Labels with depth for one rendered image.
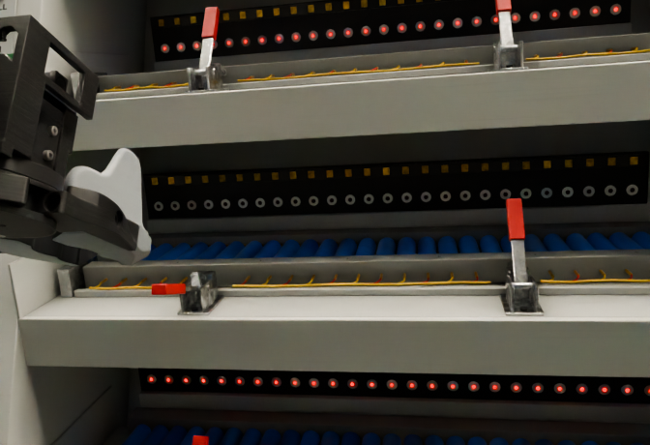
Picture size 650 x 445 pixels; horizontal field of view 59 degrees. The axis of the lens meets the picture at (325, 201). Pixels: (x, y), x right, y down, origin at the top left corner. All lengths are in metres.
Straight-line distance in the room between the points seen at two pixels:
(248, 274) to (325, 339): 0.11
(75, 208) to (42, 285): 0.34
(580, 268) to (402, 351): 0.17
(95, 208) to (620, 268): 0.42
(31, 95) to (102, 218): 0.06
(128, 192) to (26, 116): 0.09
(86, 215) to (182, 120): 0.28
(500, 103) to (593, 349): 0.20
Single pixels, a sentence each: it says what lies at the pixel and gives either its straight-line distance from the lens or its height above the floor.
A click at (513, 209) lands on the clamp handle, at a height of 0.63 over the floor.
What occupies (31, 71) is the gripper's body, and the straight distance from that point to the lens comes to 0.27.
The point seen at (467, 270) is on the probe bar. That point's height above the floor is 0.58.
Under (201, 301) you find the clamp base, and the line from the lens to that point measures 0.50.
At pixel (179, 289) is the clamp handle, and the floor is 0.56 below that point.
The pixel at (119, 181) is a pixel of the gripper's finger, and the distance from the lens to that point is 0.33.
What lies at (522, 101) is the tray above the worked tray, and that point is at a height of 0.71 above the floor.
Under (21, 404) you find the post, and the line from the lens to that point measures 0.60.
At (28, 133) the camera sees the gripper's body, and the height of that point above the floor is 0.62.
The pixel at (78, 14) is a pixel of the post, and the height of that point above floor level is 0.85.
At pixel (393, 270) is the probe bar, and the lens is 0.52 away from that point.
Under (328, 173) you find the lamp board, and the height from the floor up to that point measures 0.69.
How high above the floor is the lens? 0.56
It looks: 9 degrees up
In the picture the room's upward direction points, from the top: straight up
